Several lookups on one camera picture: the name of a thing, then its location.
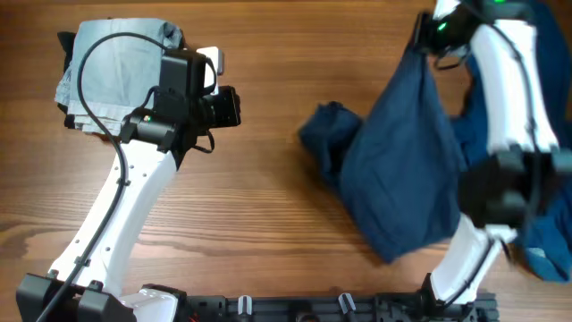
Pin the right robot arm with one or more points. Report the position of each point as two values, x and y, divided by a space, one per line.
499 197

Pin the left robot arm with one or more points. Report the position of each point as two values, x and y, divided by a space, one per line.
85 282

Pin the crumpled teal blue garment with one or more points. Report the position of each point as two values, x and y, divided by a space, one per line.
546 249

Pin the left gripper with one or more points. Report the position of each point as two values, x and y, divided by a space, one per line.
230 97

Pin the dark navy shorts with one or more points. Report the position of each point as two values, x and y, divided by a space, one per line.
395 170

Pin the folded light denim garment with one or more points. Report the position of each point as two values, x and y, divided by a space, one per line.
120 71

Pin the folded black garment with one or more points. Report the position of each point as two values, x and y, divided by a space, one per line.
63 90

